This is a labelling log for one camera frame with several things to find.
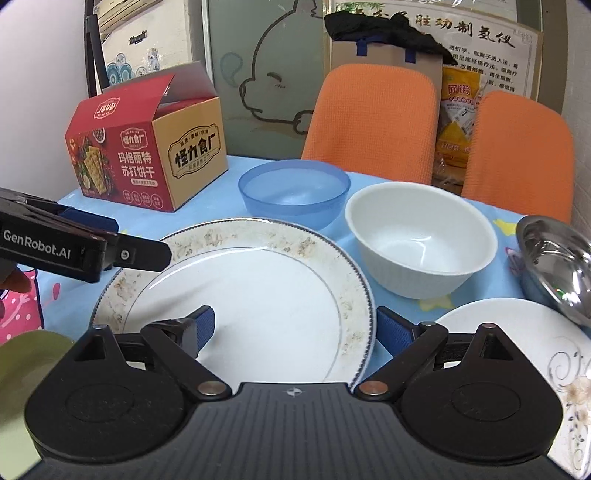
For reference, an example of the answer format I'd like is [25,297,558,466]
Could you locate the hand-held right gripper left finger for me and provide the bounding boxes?
[74,305,234,401]

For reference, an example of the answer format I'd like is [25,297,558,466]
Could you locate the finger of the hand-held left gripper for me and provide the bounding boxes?
[106,231,172,272]
[60,205,120,236]

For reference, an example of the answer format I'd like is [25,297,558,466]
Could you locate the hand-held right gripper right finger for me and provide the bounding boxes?
[358,307,520,400]

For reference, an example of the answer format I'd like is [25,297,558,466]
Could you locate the large white patterned-rim plate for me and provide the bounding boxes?
[90,218,376,386]

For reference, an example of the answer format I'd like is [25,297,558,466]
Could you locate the white ceramic bowl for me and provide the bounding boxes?
[345,181,499,300]

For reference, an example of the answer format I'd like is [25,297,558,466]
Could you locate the pale green plate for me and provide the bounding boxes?
[0,330,77,469]

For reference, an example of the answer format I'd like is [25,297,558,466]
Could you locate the white swirl-print plate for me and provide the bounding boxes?
[434,298,585,478]

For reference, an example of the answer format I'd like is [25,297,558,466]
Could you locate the blue plastic bowl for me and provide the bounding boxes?
[238,159,350,230]

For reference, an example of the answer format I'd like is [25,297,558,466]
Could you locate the stainless steel bowl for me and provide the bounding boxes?
[516,215,591,329]

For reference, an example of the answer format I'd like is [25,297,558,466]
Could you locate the red cracker box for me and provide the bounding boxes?
[65,61,229,213]

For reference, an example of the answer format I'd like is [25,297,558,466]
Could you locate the blue printed tablecloth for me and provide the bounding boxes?
[0,154,591,480]

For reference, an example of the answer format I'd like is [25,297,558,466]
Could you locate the black metal stand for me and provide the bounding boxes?
[84,0,109,97]

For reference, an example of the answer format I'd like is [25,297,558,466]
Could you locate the orange chair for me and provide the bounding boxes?
[301,63,439,185]
[462,91,575,224]

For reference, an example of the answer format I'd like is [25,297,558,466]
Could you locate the white air conditioner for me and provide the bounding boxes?
[99,0,162,31]

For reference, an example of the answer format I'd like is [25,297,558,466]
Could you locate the yellow packet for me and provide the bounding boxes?
[434,65,485,171]

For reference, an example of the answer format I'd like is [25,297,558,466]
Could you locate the frosted glass cartoon door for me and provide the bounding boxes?
[205,0,331,158]

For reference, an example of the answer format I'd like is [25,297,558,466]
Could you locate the brown paper bag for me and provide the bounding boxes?
[329,39,444,93]

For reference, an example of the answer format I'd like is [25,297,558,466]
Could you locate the black cloth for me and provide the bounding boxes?
[324,11,458,65]

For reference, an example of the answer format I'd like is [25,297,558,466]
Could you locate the wall poster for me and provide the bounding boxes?
[323,0,543,104]

